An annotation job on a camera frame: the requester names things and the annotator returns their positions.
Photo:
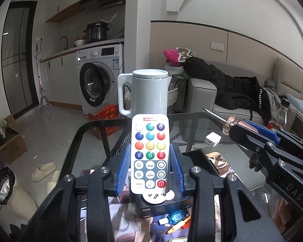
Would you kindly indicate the open cardboard box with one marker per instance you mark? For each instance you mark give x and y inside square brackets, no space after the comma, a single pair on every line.
[12,147]

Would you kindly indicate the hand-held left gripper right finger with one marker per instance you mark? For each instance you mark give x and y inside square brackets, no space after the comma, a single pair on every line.
[178,171]

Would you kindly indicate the white kitchen counter cabinet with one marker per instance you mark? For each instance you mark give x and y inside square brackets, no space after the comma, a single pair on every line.
[60,78]

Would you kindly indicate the pink knit hat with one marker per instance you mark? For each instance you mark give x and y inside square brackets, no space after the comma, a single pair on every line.
[171,55]

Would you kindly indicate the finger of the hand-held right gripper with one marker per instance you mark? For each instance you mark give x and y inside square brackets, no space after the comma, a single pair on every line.
[263,129]
[252,137]

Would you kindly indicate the grey lidded pitcher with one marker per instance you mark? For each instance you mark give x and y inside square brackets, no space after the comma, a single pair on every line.
[150,93]

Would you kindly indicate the printed mat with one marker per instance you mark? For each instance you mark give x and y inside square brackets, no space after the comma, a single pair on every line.
[127,223]

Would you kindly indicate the grey clothes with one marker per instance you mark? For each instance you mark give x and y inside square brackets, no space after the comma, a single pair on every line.
[276,98]

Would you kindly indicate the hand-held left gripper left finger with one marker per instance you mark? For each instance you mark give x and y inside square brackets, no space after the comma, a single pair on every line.
[123,171]

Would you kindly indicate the kitchen faucet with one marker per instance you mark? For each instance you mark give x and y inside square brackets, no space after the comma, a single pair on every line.
[64,41]

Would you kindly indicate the black jacket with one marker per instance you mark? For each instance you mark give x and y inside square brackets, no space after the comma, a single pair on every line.
[232,88]

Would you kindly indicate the black flat stand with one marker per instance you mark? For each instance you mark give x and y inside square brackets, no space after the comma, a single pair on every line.
[197,159]

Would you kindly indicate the grey sofa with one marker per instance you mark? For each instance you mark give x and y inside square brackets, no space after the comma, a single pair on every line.
[200,93]

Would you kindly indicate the flat mop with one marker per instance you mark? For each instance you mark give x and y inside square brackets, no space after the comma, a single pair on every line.
[40,80]

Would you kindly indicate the black box with white sticker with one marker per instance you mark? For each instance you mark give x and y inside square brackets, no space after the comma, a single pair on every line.
[161,209]

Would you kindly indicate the white wall switch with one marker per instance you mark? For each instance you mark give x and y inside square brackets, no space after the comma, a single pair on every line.
[217,46]

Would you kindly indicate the white small tube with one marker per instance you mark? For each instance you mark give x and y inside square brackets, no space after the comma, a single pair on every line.
[163,221]

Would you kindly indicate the trash bin with black bag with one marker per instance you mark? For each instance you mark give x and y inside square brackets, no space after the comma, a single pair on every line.
[5,184]

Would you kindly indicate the white charger cube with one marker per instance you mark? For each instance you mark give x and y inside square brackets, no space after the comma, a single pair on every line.
[213,139]

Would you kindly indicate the light blue jeans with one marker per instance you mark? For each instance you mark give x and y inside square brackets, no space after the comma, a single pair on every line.
[299,103]

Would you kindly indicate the blue foil wrapper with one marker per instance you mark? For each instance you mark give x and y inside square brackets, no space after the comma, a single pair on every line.
[176,216]

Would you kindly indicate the beige slipper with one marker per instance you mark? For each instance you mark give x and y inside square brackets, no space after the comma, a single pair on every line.
[53,182]
[43,172]

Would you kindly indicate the clear bottle with red liquid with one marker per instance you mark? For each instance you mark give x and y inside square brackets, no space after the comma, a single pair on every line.
[279,117]

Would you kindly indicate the wicker laundry basket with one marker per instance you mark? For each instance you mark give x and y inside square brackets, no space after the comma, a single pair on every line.
[173,98]

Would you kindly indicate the black framed glass door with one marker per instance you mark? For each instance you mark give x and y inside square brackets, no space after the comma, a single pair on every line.
[17,55]

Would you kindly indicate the bowl on counter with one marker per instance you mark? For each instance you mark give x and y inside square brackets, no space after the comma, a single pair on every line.
[79,42]

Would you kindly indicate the white remote control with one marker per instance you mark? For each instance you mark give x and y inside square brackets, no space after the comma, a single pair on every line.
[149,153]

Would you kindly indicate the person's right hand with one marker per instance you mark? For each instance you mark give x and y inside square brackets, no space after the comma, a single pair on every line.
[282,214]

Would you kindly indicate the black pressure cooker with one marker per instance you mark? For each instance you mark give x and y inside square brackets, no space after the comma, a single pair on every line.
[96,32]

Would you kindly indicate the white washing machine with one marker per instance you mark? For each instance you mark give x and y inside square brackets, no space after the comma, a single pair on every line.
[101,80]

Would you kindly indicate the patterned cloth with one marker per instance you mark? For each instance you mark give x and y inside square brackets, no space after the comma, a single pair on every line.
[186,53]

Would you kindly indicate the yellow flat stick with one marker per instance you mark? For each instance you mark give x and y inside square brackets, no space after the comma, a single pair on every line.
[178,226]

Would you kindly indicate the red gift box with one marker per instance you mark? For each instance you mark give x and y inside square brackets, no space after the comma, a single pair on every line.
[107,121]

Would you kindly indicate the white wall cabinet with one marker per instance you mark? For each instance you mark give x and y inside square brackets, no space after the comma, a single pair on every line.
[65,2]

